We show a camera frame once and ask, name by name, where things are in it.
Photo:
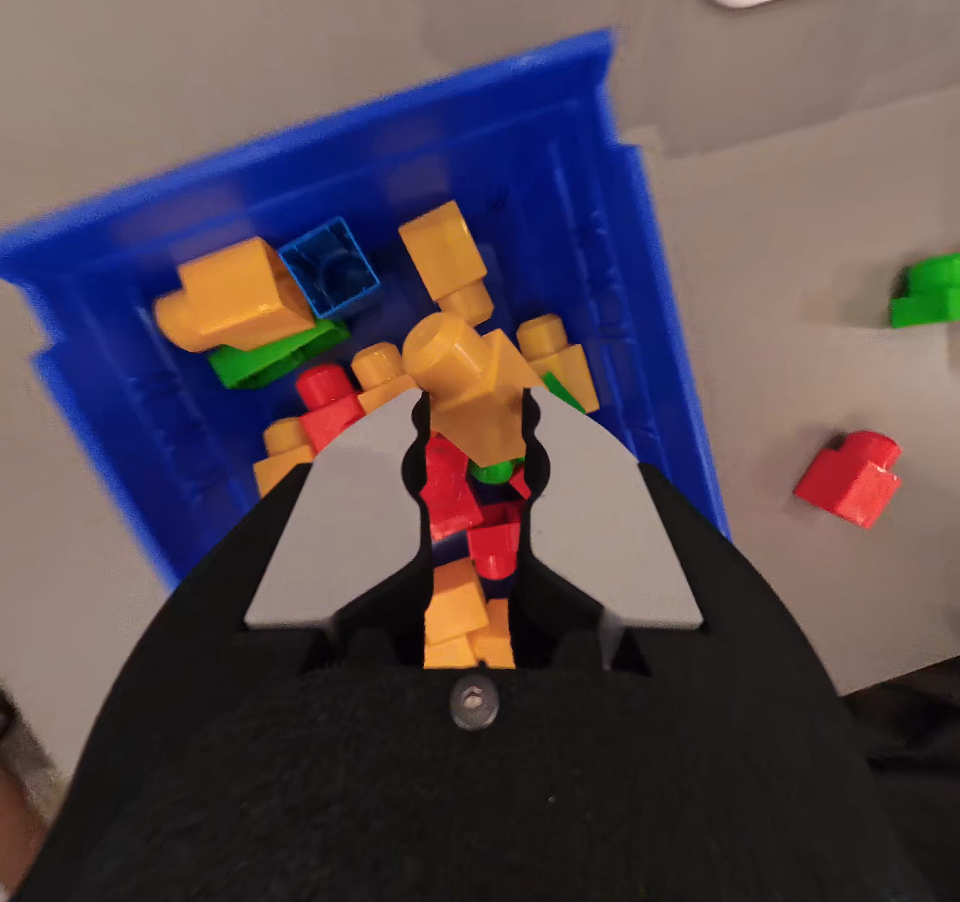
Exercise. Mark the grey desk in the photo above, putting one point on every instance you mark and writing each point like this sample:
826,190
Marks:
787,204

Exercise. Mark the red single-stud block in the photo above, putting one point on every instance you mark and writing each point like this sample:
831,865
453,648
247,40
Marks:
847,478

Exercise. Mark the person's dark sweatshirt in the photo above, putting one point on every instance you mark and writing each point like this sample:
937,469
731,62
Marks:
915,767

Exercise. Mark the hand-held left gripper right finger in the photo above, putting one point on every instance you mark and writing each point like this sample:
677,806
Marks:
607,542

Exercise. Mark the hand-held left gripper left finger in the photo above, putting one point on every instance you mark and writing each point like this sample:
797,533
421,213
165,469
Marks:
337,542

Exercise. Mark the orange single-stud block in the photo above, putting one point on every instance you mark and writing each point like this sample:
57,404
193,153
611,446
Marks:
472,384

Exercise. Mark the blue plastic bin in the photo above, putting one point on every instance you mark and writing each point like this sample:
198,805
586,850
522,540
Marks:
562,204

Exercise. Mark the pile of loose toy blocks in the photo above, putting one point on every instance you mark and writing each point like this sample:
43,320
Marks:
232,294

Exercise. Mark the green two-stud block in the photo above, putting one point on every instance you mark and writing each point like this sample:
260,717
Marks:
930,294

